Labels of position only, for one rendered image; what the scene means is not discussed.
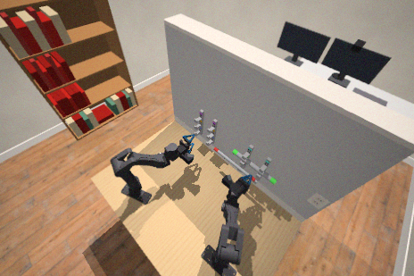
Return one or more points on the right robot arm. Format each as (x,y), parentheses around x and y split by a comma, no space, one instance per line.
(230,230)

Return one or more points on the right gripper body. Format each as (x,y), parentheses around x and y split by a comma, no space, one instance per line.
(244,186)

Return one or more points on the grey metal bar with red end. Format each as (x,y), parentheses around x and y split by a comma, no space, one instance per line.
(236,165)

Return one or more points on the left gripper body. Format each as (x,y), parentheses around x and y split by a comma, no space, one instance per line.
(187,144)

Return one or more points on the grey metal bar with green ends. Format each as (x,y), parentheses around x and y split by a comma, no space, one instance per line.
(255,167)

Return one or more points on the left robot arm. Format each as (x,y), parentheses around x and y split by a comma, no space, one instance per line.
(121,168)

